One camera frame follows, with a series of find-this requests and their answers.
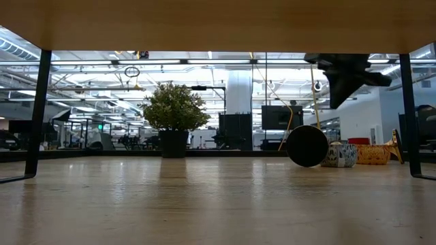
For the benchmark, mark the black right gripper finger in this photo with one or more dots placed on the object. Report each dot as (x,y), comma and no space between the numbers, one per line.
(378,80)
(344,85)

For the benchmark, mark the silver air duct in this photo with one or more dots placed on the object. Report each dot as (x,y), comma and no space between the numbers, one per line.
(395,69)
(13,47)

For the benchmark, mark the black aluminium rig frame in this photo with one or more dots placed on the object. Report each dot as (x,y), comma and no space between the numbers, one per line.
(102,154)

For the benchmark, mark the black white photo softbox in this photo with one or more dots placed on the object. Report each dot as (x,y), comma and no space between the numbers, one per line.
(64,115)

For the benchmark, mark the black display screen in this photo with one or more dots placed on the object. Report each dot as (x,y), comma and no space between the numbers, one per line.
(281,117)

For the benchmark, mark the black boom stand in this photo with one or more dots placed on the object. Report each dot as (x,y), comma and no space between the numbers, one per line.
(199,87)

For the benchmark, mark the long ceiling light strip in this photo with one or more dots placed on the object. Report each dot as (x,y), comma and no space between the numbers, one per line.
(153,61)

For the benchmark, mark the red container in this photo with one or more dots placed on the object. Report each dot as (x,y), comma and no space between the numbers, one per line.
(358,141)

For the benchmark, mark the grey tent cover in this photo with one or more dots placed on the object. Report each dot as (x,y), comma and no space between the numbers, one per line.
(102,141)

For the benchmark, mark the yellow woven basket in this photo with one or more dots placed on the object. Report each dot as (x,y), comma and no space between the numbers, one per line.
(373,154)

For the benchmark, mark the wooden shelf riser black legs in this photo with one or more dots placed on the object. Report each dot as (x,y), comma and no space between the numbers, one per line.
(218,24)

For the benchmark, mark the candle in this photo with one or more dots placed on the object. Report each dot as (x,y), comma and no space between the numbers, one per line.
(342,156)

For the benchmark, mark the gold candlestick holder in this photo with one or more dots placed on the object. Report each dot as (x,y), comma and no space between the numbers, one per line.
(306,146)
(396,144)

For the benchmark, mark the green potted plant black pot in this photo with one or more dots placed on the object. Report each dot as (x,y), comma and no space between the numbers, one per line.
(173,109)

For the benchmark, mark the black ceiling device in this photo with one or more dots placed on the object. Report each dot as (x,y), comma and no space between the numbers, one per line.
(143,54)

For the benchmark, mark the small black monitor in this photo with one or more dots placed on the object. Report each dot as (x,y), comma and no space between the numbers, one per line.
(21,126)

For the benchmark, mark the dark room divider panel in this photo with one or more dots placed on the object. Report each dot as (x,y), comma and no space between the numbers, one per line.
(425,119)

